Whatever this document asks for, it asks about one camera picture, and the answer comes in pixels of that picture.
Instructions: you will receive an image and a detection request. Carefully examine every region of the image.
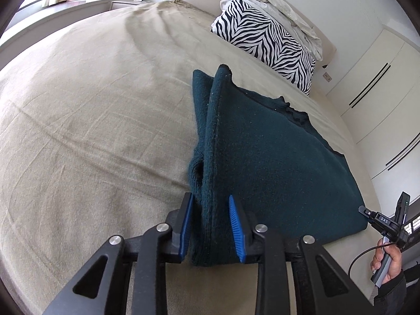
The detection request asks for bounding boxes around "crumpled white duvet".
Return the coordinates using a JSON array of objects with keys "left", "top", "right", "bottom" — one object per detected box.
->
[{"left": 247, "top": 0, "right": 323, "bottom": 61}]

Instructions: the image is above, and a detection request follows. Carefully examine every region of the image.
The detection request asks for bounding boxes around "zebra print pillow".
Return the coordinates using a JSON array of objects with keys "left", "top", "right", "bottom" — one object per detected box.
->
[{"left": 211, "top": 0, "right": 315, "bottom": 95}]

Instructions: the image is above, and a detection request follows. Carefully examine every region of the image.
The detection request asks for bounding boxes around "wall power socket right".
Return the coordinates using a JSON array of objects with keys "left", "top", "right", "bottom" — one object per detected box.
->
[{"left": 322, "top": 72, "right": 332, "bottom": 82}]

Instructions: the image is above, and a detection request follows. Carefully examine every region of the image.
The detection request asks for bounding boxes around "grey bed frame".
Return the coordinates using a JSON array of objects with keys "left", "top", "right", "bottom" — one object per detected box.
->
[{"left": 1, "top": 0, "right": 111, "bottom": 69}]

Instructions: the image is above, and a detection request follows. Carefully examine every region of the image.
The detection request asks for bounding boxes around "dark teal knit sweater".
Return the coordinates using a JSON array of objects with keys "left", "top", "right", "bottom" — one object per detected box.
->
[{"left": 188, "top": 64, "right": 367, "bottom": 267}]

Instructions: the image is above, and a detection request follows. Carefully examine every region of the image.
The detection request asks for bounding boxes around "white nightstand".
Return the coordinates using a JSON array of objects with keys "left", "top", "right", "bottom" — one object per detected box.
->
[{"left": 110, "top": 0, "right": 150, "bottom": 10}]

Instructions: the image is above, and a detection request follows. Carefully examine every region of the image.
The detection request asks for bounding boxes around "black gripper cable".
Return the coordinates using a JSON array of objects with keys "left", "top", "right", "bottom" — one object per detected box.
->
[{"left": 347, "top": 242, "right": 395, "bottom": 280}]

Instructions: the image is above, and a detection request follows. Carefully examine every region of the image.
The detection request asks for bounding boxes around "white wardrobe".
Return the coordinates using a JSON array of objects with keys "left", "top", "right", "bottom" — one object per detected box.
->
[{"left": 327, "top": 30, "right": 419, "bottom": 215}]

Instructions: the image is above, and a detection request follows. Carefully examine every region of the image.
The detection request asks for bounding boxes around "beige bed sheet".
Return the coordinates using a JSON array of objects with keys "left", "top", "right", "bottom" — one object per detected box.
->
[{"left": 1, "top": 1, "right": 379, "bottom": 314}]

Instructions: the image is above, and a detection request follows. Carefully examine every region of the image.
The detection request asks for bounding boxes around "black jacket sleeve forearm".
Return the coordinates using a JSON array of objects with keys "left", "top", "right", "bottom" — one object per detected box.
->
[{"left": 374, "top": 270, "right": 419, "bottom": 315}]

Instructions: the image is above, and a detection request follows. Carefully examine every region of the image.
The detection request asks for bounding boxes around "person's right hand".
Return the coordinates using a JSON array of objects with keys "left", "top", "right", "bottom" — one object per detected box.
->
[{"left": 370, "top": 245, "right": 402, "bottom": 285}]

